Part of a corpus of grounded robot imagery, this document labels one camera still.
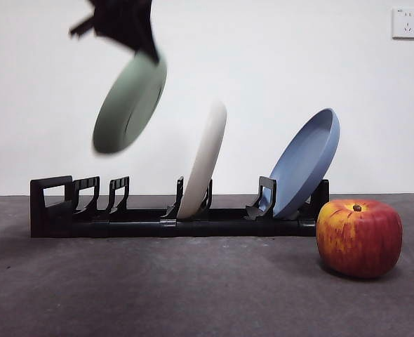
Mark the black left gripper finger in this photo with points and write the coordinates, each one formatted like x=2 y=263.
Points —
x=147 y=38

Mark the green round plate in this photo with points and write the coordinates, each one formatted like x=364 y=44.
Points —
x=130 y=105

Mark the red yellow apple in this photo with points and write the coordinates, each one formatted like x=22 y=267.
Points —
x=359 y=242

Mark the white round plate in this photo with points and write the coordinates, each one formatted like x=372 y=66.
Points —
x=207 y=161

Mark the black plate rack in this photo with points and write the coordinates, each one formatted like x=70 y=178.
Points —
x=140 y=228

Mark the blue round plate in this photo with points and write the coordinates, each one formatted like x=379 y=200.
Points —
x=305 y=165

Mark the white wall socket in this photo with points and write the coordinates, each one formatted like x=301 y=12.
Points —
x=406 y=24

